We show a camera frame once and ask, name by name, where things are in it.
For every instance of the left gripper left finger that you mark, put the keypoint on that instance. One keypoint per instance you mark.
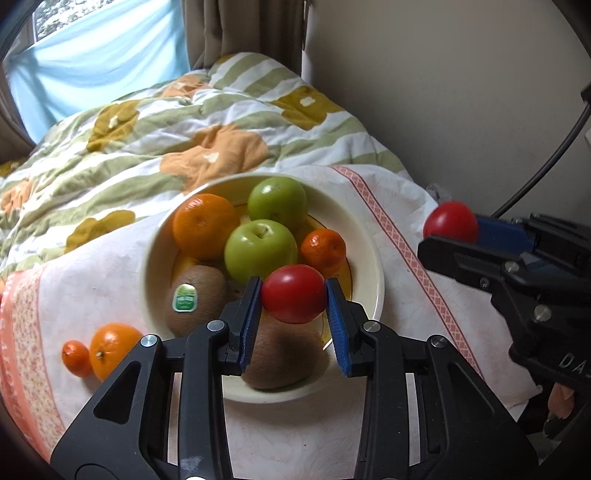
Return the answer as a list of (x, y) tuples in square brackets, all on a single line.
[(159, 414)]

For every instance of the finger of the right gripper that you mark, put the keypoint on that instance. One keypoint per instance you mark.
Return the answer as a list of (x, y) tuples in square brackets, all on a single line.
[(491, 261), (503, 235)]

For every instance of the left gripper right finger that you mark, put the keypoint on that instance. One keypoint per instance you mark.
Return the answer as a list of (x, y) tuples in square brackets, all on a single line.
[(428, 414)]

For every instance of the cherry tomato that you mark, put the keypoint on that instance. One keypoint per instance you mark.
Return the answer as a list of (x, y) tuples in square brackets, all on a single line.
[(453, 220), (294, 294)]

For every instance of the kiwi with green sticker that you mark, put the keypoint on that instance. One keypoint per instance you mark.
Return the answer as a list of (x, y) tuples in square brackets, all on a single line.
[(196, 297)]

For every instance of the small mandarin orange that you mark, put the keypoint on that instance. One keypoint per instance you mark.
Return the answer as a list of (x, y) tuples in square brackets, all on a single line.
[(325, 250)]

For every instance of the plain brown kiwi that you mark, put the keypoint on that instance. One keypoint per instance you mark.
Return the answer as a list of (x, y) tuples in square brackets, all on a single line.
[(284, 354)]

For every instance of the green apple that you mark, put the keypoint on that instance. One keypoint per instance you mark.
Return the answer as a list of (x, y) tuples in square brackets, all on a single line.
[(281, 199), (257, 248)]

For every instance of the person's right hand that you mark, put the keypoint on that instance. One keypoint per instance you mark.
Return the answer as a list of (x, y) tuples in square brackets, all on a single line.
[(561, 401)]

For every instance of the small mandarin on cloth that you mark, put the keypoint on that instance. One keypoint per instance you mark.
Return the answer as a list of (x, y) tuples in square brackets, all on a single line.
[(75, 358)]

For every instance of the large orange on cloth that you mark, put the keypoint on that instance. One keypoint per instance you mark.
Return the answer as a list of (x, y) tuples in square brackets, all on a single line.
[(109, 346)]

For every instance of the cream yellow ceramic bowl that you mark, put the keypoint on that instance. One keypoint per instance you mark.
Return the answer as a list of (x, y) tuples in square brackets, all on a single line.
[(329, 205)]

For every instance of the white pink floral cloth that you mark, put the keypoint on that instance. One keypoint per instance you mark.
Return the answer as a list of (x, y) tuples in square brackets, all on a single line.
[(54, 297)]

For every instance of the green apple in bowl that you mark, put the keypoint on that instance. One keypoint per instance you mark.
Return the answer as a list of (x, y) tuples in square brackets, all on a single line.
[(281, 199)]

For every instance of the orange in bowl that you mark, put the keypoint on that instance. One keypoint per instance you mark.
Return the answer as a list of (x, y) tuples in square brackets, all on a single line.
[(202, 224)]

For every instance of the green striped floral quilt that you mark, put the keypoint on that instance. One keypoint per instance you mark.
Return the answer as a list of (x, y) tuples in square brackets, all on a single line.
[(109, 166)]

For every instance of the beige right curtain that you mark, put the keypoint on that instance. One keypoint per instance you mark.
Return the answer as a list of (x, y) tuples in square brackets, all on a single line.
[(215, 28)]

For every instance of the beige curtain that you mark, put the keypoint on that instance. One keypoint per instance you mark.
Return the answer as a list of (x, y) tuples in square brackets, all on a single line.
[(15, 142), (215, 28)]

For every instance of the beige left curtain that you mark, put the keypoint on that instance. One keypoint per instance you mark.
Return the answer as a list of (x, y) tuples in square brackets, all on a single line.
[(15, 142)]

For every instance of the light blue window cloth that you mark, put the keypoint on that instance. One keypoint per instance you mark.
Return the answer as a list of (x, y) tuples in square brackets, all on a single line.
[(124, 47)]

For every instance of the window with white frame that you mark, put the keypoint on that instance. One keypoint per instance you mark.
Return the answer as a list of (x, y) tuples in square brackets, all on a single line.
[(53, 15)]

